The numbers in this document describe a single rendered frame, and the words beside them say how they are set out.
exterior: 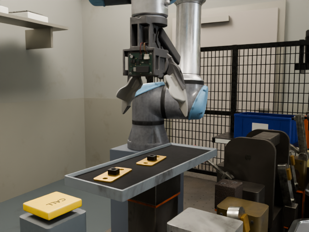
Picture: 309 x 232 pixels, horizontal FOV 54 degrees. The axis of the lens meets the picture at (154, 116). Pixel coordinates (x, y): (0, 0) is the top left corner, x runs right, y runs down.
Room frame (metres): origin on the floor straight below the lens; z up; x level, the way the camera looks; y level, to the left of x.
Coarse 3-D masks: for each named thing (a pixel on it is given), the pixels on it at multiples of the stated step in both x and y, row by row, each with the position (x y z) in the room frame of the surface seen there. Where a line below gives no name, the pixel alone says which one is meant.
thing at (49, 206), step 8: (56, 192) 0.47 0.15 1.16; (32, 200) 0.43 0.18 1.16; (40, 200) 0.43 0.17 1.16; (48, 200) 0.43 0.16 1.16; (56, 200) 0.43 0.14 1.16; (64, 200) 0.43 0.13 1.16; (72, 200) 0.43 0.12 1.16; (80, 200) 0.44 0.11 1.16; (24, 208) 0.42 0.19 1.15; (32, 208) 0.41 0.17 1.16; (40, 208) 0.41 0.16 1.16; (48, 208) 0.41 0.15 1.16; (56, 208) 0.41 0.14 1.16; (64, 208) 0.41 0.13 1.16; (72, 208) 0.43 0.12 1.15; (40, 216) 0.40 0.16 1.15; (48, 216) 0.39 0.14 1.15; (56, 216) 0.40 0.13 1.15
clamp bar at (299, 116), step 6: (300, 114) 1.13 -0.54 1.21; (294, 120) 1.13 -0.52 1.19; (300, 120) 1.10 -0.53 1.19; (300, 126) 1.10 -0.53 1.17; (300, 132) 1.10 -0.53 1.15; (300, 138) 1.10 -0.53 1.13; (300, 144) 1.10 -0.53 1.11; (306, 144) 1.12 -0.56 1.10; (300, 150) 1.10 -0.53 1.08; (306, 150) 1.12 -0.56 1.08
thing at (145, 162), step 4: (148, 156) 0.66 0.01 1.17; (152, 156) 0.66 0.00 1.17; (156, 156) 0.66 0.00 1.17; (160, 156) 0.69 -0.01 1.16; (164, 156) 0.69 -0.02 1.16; (144, 160) 0.65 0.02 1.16; (148, 160) 0.65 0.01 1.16; (152, 160) 0.65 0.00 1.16; (156, 160) 0.65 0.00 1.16; (160, 160) 0.66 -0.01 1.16; (136, 164) 0.63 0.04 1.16; (140, 164) 0.63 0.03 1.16; (144, 164) 0.62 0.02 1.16; (148, 164) 0.62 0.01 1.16; (152, 164) 0.62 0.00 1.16
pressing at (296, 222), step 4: (308, 184) 0.96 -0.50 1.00; (308, 188) 0.92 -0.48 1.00; (308, 192) 0.90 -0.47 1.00; (296, 220) 0.70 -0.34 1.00; (300, 220) 0.70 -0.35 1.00; (304, 220) 0.70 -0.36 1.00; (308, 220) 0.70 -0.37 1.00; (292, 224) 0.68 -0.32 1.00; (296, 224) 0.68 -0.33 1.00; (300, 224) 0.69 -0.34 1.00; (304, 224) 0.69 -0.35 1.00; (308, 224) 0.69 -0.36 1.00; (288, 228) 0.66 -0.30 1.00; (292, 228) 0.66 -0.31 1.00; (296, 228) 0.67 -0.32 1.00; (300, 228) 0.67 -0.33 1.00; (304, 228) 0.67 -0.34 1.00; (308, 228) 0.67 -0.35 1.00
